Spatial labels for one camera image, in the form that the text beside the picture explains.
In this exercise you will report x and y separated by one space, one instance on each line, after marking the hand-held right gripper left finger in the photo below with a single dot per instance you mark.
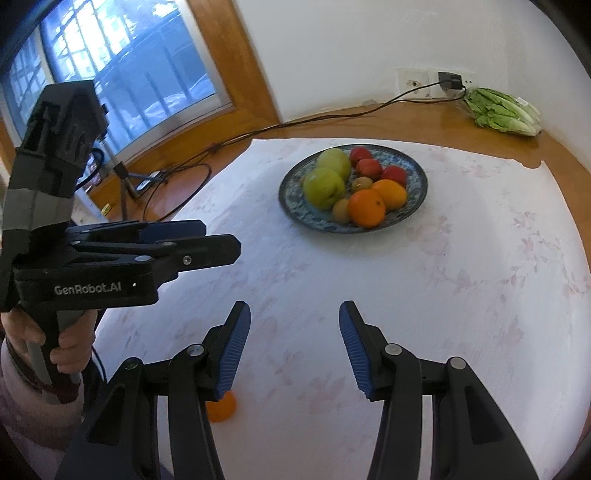
233 355

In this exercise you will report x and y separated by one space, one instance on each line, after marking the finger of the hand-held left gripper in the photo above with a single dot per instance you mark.
212 251
180 229

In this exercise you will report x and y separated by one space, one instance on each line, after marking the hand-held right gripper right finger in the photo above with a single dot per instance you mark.
353 355

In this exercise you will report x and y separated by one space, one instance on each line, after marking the blue patterned ceramic plate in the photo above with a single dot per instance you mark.
298 210

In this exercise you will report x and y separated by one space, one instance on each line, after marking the green apple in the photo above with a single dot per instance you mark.
334 161
323 187

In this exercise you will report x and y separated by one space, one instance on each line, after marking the brown kiwi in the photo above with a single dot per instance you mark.
361 184
341 210

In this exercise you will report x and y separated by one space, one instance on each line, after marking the orange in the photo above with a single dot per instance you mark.
367 207
392 194
221 410

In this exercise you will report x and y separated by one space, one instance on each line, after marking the red apple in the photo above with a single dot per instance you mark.
368 168
393 175
360 156

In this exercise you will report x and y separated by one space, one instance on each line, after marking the person's left hand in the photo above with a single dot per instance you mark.
76 341

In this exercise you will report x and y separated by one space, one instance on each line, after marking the small white device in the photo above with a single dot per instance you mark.
144 184

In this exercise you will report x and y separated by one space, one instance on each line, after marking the black tripod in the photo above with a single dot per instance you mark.
123 173

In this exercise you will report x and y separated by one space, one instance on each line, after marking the white floral tablecloth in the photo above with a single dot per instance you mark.
415 300

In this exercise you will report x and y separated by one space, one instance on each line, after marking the barred glass window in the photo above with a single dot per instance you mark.
138 60

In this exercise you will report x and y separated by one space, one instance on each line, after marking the bagged green lettuce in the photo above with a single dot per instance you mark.
501 110

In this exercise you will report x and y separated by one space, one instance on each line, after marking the black plug-in charger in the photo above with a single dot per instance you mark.
450 81

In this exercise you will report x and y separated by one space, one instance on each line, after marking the wooden window frame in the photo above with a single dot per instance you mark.
240 69

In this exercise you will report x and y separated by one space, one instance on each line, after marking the white wall socket plate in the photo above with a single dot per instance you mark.
411 83
468 79

